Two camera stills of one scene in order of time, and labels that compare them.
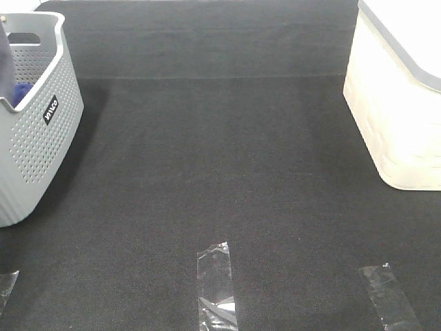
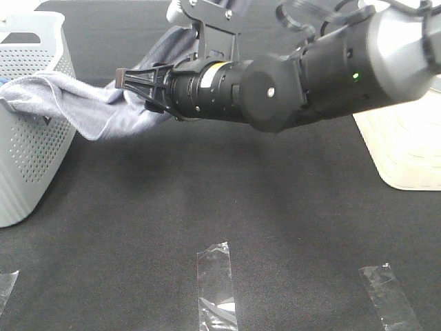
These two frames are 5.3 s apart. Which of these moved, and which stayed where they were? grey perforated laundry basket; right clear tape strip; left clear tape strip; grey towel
Moved: grey towel
Stayed: grey perforated laundry basket; right clear tape strip; left clear tape strip
